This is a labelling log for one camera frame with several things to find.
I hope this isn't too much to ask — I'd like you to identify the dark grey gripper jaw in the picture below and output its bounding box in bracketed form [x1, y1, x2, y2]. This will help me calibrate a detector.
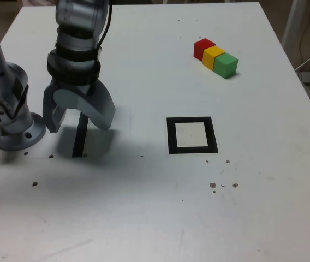
[42, 79, 68, 135]

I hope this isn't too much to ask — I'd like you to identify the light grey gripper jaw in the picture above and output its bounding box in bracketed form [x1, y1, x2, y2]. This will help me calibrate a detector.
[53, 80, 117, 132]

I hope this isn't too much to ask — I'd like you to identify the red cube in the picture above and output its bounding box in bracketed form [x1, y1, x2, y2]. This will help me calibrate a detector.
[193, 38, 216, 61]

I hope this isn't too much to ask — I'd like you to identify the yellow cube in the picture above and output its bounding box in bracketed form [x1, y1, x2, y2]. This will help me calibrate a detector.
[202, 45, 226, 71]

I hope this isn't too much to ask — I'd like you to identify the green cube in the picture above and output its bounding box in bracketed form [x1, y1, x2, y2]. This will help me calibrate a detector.
[213, 52, 239, 80]

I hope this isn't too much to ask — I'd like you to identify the black tape square outline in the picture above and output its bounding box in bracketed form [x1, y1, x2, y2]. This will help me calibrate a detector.
[166, 116, 219, 155]

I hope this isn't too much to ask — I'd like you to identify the black tape strip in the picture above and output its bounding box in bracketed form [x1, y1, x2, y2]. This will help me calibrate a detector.
[71, 111, 90, 158]

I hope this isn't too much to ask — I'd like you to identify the thin black cable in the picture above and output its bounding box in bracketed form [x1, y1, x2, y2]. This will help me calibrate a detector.
[299, 0, 310, 82]

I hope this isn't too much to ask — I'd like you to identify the white metal post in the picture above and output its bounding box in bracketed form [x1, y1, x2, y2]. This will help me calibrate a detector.
[281, 0, 310, 55]

